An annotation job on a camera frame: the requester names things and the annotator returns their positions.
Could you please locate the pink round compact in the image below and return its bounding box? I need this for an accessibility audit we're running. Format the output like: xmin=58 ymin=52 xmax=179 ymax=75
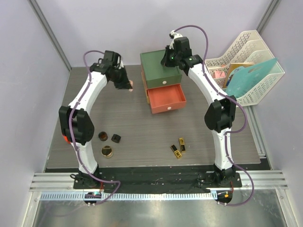
xmin=129 ymin=80 xmax=133 ymax=92

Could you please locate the green top drawer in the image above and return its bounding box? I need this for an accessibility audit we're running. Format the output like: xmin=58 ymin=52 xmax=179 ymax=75
xmin=146 ymin=75 xmax=182 ymax=89

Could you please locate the red drawer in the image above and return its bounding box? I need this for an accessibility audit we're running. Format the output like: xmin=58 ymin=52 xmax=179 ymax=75
xmin=147 ymin=84 xmax=187 ymax=114

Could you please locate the black square bottle cap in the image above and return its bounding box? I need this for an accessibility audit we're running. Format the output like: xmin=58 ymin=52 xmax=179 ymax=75
xmin=111 ymin=134 xmax=121 ymax=143

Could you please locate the amber small jar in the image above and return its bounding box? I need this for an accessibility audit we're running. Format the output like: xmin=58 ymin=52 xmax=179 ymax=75
xmin=98 ymin=131 xmax=108 ymax=141

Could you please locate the gold round compact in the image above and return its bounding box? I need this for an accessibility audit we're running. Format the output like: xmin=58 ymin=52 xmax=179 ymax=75
xmin=101 ymin=146 xmax=113 ymax=158

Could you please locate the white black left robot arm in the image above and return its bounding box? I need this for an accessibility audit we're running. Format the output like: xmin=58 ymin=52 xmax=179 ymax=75
xmin=59 ymin=50 xmax=133 ymax=189

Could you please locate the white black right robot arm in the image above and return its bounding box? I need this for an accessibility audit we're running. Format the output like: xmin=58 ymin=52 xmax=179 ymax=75
xmin=161 ymin=34 xmax=236 ymax=187

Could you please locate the green drawer cabinet shell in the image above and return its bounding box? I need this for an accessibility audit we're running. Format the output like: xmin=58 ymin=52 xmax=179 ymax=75
xmin=139 ymin=49 xmax=183 ymax=89

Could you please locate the pink sticky note pad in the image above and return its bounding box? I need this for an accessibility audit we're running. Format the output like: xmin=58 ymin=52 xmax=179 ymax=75
xmin=213 ymin=70 xmax=226 ymax=79

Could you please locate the brown illustrated book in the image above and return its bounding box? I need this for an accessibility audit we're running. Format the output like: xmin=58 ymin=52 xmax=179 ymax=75
xmin=223 ymin=62 xmax=254 ymax=88

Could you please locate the cream perforated file organizer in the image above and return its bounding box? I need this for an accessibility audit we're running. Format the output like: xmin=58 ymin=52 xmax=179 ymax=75
xmin=205 ymin=30 xmax=285 ymax=106

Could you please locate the teal plastic folder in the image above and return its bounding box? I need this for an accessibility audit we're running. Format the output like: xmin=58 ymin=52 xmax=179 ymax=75
xmin=225 ymin=58 xmax=277 ymax=99

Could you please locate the red cube block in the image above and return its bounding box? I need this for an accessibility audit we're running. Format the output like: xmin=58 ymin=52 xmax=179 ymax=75
xmin=63 ymin=135 xmax=71 ymax=144

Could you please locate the gold black lipstick right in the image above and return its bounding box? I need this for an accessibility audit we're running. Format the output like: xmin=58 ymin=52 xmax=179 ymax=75
xmin=179 ymin=138 xmax=186 ymax=153

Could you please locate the gold black lipstick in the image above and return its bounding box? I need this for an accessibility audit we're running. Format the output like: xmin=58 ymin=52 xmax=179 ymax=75
xmin=179 ymin=138 xmax=186 ymax=153
xmin=170 ymin=145 xmax=182 ymax=159

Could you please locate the gold black lipstick left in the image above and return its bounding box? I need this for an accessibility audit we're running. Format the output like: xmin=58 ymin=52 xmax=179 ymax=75
xmin=170 ymin=145 xmax=182 ymax=159

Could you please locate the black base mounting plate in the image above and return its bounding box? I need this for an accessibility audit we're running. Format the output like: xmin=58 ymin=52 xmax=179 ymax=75
xmin=70 ymin=172 xmax=242 ymax=193

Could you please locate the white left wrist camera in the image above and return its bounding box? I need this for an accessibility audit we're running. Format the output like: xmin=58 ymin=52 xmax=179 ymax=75
xmin=117 ymin=56 xmax=124 ymax=69

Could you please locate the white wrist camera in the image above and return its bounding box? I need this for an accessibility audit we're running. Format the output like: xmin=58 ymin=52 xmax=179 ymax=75
xmin=117 ymin=56 xmax=124 ymax=69
xmin=169 ymin=30 xmax=183 ymax=49

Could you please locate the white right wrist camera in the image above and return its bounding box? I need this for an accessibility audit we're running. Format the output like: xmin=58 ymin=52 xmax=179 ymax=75
xmin=169 ymin=30 xmax=183 ymax=49

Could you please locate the aluminium front rail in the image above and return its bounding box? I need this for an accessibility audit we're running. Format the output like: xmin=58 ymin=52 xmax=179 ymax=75
xmin=30 ymin=170 xmax=288 ymax=201

